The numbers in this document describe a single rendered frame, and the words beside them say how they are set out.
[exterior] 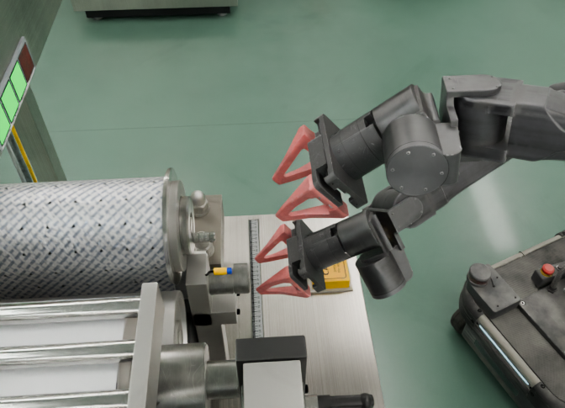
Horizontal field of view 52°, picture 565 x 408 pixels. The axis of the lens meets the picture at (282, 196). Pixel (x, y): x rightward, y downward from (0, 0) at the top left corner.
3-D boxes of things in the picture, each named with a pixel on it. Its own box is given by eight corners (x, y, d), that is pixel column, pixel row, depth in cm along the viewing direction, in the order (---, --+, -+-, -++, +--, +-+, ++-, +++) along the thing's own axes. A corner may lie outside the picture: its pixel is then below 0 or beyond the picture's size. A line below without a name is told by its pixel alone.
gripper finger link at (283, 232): (266, 260, 97) (315, 239, 94) (269, 295, 92) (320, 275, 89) (244, 239, 92) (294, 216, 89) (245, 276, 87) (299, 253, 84)
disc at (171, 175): (180, 307, 73) (162, 235, 62) (176, 308, 73) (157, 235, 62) (186, 219, 83) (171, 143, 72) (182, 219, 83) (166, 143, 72)
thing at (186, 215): (190, 183, 74) (196, 230, 78) (174, 184, 74) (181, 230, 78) (186, 219, 68) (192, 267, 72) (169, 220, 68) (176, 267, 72)
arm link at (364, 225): (373, 201, 86) (371, 214, 81) (393, 241, 87) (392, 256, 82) (332, 219, 88) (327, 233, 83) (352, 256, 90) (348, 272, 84)
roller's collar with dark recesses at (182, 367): (209, 431, 50) (203, 400, 45) (140, 436, 50) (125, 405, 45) (211, 363, 54) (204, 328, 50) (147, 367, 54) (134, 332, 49)
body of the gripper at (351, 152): (341, 150, 71) (393, 118, 68) (355, 212, 64) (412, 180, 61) (308, 120, 67) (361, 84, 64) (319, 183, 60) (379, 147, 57)
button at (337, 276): (349, 288, 108) (350, 280, 106) (312, 289, 108) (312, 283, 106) (344, 257, 113) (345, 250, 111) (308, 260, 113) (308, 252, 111)
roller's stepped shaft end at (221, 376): (277, 401, 50) (277, 385, 48) (208, 405, 50) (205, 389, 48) (276, 367, 52) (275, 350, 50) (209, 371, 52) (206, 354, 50)
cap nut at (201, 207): (209, 216, 103) (207, 198, 100) (188, 217, 103) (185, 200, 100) (209, 201, 106) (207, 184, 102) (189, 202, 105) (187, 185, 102)
